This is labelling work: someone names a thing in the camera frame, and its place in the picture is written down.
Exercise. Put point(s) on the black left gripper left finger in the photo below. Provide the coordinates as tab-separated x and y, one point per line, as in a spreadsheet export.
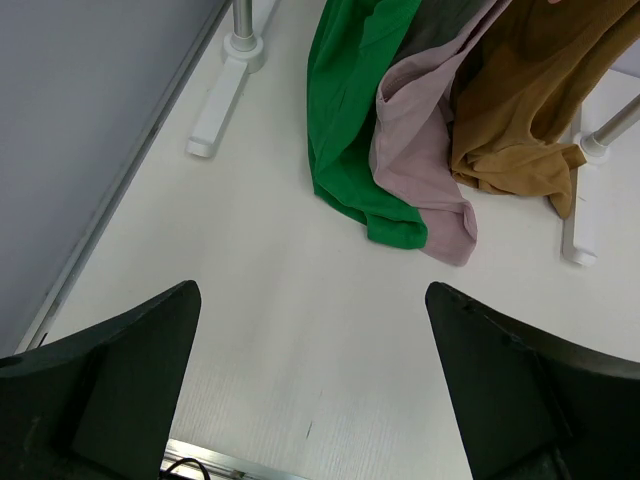
99	404

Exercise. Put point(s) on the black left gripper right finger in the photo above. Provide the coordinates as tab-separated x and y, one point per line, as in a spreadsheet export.
529	404

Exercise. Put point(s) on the pink tank top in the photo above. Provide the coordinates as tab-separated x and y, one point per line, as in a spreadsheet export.
410	150

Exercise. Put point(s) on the brown tank top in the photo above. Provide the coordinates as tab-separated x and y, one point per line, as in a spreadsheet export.
520	87

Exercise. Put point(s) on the green tank top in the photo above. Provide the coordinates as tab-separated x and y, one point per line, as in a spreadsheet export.
353	46

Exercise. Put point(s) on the white clothes rack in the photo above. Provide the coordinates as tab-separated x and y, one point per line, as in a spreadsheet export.
225	95

